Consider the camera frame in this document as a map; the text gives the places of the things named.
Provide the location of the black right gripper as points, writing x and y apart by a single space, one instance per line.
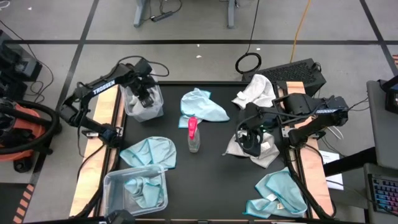
253 133

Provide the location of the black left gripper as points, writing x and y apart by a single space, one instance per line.
144 77

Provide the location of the grey waffle microfiber towel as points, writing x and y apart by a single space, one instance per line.
256 88
154 91
136 107
270 152

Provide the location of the light blue microfiber towel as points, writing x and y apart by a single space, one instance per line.
280 189
149 152
199 105
144 191

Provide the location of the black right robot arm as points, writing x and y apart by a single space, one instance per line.
298 104

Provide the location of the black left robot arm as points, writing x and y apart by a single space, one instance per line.
102 87

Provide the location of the white handwritten towel tag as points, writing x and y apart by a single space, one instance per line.
272 197
241 95

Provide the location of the clear plastic storage bin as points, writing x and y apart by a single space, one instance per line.
113 193
157 104

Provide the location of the clear spray bottle red trigger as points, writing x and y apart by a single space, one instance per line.
193 143

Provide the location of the wooden side board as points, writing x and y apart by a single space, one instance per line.
314 174
88 186

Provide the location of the white paper sheet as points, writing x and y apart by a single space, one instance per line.
329 157

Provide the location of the black power strip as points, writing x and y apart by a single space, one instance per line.
161 16

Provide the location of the grey desk leg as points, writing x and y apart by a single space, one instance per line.
231 14
140 12

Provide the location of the orange shop vacuum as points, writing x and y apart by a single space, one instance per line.
31 119

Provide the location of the grey side table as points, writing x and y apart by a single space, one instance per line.
382 130

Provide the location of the black equipment case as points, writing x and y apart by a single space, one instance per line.
15 62

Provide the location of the black orange striped floor mat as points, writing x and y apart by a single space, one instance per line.
12 202

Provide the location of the black mount stand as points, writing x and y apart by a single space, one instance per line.
121 217

